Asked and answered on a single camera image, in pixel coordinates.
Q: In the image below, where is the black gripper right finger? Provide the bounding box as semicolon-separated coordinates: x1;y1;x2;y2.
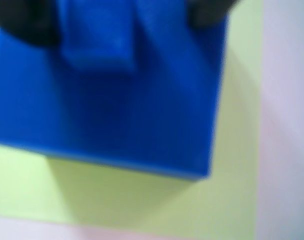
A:
188;0;240;28

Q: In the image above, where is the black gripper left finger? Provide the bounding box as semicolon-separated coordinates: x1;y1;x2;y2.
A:
0;0;61;48

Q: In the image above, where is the tiny blue cube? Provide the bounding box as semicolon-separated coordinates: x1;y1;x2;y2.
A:
57;0;138;75

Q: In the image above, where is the large blue cube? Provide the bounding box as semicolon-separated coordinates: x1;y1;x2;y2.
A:
0;0;229;181

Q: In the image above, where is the green paper square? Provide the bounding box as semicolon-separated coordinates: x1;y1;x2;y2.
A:
0;0;265;236

